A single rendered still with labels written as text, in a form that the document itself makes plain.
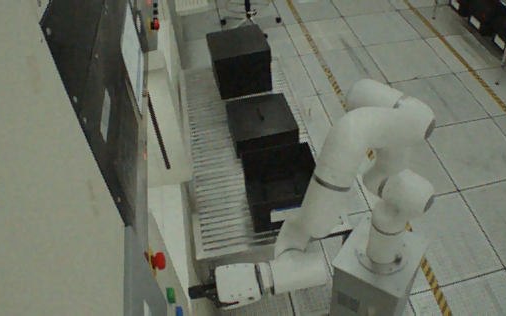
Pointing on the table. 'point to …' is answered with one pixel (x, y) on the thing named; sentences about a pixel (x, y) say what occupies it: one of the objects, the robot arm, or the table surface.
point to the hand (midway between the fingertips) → (196, 291)
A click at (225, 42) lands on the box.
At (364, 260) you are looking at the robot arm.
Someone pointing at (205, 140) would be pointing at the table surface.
